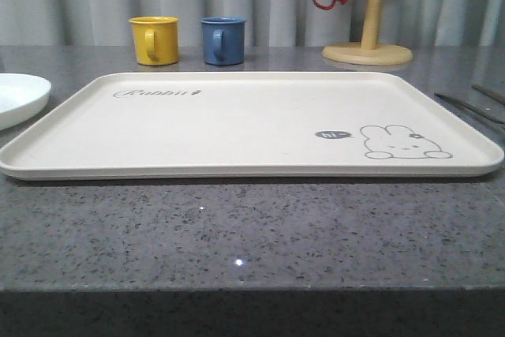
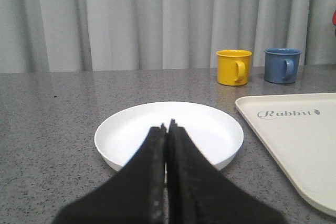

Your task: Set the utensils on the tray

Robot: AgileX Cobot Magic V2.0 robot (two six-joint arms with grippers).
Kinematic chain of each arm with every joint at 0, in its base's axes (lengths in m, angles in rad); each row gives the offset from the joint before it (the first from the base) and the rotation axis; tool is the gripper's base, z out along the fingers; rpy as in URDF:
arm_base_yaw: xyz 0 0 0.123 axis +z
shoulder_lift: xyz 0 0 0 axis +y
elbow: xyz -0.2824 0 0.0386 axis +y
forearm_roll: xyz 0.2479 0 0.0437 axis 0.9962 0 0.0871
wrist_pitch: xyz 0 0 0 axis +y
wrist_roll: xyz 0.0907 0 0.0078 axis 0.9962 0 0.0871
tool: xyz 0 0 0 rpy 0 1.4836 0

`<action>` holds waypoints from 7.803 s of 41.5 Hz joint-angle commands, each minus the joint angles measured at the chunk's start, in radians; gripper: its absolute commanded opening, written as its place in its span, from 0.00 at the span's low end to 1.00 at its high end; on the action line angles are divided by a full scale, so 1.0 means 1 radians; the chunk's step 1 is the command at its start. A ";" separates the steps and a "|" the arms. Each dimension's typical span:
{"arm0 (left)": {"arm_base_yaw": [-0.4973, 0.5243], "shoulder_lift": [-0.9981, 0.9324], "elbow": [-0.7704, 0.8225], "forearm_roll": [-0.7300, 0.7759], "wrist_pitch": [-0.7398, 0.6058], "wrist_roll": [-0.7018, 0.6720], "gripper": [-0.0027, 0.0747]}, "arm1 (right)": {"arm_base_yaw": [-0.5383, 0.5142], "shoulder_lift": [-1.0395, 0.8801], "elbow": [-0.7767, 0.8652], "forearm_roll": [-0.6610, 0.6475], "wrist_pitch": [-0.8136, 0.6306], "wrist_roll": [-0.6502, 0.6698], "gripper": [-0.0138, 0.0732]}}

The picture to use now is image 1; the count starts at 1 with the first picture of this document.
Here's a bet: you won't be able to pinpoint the white round plate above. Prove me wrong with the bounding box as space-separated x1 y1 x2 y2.
0 73 51 130

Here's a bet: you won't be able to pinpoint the yellow mug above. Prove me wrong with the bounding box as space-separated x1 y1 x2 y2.
129 17 179 66

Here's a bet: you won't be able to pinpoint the wooden mug tree stand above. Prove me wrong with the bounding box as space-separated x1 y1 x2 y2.
322 0 413 66

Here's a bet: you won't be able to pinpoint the cream rabbit print tray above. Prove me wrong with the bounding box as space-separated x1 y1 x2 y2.
1 72 504 180

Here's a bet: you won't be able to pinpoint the silver fork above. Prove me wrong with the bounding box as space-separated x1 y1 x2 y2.
435 93 504 125

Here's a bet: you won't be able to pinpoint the blue mug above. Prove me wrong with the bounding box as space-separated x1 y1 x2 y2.
200 17 246 66

